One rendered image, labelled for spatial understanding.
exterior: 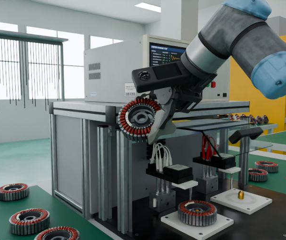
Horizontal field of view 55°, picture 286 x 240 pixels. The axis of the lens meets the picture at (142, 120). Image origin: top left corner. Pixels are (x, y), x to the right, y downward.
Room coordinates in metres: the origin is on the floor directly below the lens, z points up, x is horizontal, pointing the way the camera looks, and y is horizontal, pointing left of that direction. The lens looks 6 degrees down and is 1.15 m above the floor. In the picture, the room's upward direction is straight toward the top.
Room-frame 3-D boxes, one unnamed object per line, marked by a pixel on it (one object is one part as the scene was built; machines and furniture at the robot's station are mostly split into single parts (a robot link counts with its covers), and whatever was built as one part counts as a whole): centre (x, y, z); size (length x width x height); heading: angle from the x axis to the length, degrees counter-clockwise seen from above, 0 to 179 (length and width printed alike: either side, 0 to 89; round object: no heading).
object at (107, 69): (1.11, -0.05, 1.22); 0.44 x 0.39 x 0.20; 130
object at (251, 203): (0.94, -0.34, 0.78); 0.15 x 0.15 x 0.01; 40
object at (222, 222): (0.78, -0.16, 0.78); 0.15 x 0.15 x 0.01; 40
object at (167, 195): (0.89, -0.07, 0.80); 0.08 x 0.05 x 0.06; 130
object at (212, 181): (1.05, -0.25, 0.80); 0.08 x 0.05 x 0.06; 130
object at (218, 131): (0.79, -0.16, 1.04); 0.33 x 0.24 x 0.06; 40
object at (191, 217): (0.78, -0.16, 0.80); 0.11 x 0.11 x 0.04
